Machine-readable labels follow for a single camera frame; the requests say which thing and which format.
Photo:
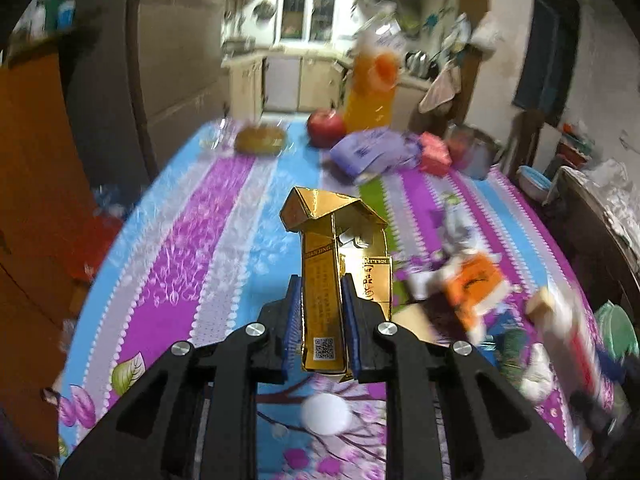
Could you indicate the white red carton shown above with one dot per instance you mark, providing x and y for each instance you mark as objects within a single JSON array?
[{"x": 570, "y": 335}]

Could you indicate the floral printed tablecloth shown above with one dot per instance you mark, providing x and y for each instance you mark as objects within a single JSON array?
[{"x": 210, "y": 240}]

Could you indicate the orange wooden cabinet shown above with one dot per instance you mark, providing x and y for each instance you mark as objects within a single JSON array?
[{"x": 35, "y": 185}]

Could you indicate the grey refrigerator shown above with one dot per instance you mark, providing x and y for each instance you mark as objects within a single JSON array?
[{"x": 180, "y": 60}]

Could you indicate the crumpled white tissue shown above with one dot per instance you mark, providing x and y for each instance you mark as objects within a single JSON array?
[{"x": 536, "y": 372}]

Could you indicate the red plastic basket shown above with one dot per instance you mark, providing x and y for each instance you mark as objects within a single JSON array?
[{"x": 575, "y": 147}]

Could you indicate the hanging white plastic bag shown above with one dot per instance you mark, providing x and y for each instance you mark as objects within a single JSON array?
[{"x": 484, "y": 32}]

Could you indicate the dark window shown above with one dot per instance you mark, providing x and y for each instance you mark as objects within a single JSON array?
[{"x": 547, "y": 45}]

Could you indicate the white sheet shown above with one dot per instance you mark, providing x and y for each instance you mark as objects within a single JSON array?
[{"x": 612, "y": 190}]

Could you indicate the beige kitchen base cabinets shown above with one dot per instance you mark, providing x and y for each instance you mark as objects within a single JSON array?
[{"x": 282, "y": 82}]

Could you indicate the orange juice bottle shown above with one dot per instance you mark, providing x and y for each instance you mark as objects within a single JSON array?
[{"x": 370, "y": 95}]

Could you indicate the brown wooden table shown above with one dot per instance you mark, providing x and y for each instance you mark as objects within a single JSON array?
[{"x": 595, "y": 240}]

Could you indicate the pink box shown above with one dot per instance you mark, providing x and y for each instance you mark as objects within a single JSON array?
[{"x": 434, "y": 154}]

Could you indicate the gold cigarette box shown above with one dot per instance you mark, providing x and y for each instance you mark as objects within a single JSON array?
[{"x": 320, "y": 280}]

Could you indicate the blue basin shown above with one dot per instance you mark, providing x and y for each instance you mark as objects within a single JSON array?
[{"x": 534, "y": 182}]

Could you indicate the crumpled white wrapper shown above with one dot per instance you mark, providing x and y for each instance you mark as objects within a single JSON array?
[{"x": 457, "y": 227}]

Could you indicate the brown bread bun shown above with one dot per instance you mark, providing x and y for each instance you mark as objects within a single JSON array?
[{"x": 260, "y": 140}]

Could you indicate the white ball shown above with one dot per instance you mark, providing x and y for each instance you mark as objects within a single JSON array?
[{"x": 325, "y": 414}]

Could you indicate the hanging pink towel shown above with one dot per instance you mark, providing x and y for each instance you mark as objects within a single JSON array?
[{"x": 440, "y": 90}]

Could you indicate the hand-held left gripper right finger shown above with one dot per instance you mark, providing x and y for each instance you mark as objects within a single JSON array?
[{"x": 350, "y": 322}]

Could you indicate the green trash bin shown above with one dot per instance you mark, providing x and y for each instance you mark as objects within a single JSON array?
[{"x": 620, "y": 335}]

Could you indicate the kitchen window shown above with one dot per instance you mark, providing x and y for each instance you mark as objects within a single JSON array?
[{"x": 315, "y": 0}]

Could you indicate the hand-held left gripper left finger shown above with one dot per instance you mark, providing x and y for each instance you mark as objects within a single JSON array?
[{"x": 295, "y": 312}]

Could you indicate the red apple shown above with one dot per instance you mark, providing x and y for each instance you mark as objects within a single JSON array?
[{"x": 325, "y": 127}]

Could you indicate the steel pot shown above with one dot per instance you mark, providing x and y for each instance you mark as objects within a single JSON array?
[{"x": 475, "y": 152}]

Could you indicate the wooden chair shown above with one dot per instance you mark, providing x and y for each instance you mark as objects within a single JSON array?
[{"x": 525, "y": 140}]

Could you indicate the purple packet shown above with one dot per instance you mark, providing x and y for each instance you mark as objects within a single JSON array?
[{"x": 372, "y": 152}]

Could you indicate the orange packet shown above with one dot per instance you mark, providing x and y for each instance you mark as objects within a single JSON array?
[{"x": 472, "y": 282}]

